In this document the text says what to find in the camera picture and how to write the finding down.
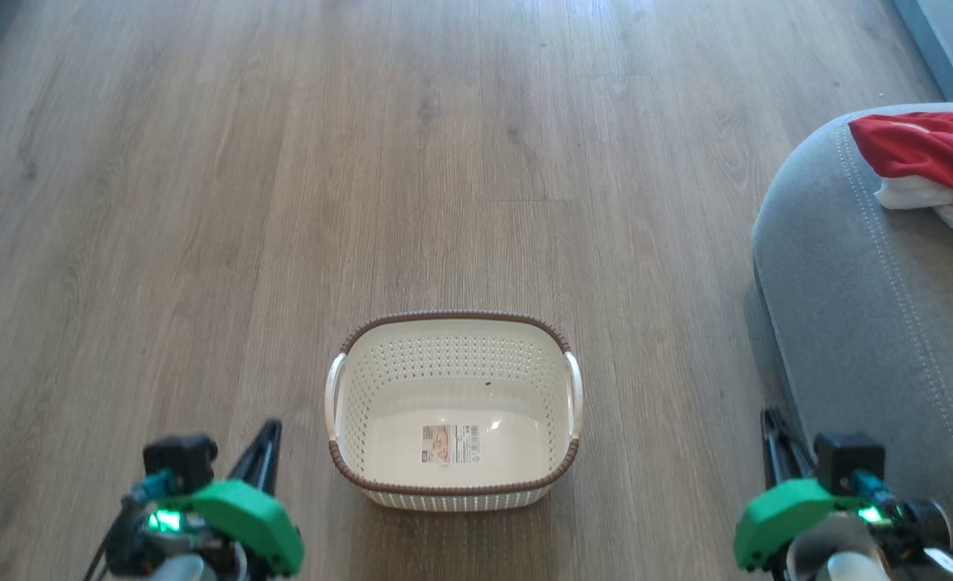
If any white plastic laundry basket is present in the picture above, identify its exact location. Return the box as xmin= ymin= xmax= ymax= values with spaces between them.
xmin=324 ymin=311 xmax=584 ymax=512

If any grey fabric seat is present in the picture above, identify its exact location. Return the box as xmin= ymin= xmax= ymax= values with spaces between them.
xmin=751 ymin=102 xmax=953 ymax=566

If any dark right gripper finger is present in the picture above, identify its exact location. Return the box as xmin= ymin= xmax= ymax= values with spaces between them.
xmin=776 ymin=418 xmax=818 ymax=485
xmin=760 ymin=408 xmax=792 ymax=489

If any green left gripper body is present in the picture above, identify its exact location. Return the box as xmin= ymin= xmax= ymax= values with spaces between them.
xmin=156 ymin=479 xmax=306 ymax=580

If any printed basket label sticker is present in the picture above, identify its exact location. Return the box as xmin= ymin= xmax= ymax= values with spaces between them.
xmin=421 ymin=424 xmax=482 ymax=466

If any red white striped garment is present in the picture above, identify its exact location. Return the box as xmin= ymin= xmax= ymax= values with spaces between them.
xmin=848 ymin=103 xmax=953 ymax=215

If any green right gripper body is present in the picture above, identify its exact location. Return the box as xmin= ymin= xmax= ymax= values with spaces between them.
xmin=734 ymin=477 xmax=868 ymax=573

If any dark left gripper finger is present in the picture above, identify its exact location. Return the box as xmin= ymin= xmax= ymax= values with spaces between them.
xmin=228 ymin=432 xmax=270 ymax=485
xmin=260 ymin=417 xmax=284 ymax=496

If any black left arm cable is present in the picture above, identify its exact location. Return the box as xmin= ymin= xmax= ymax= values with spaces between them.
xmin=82 ymin=529 xmax=122 ymax=581

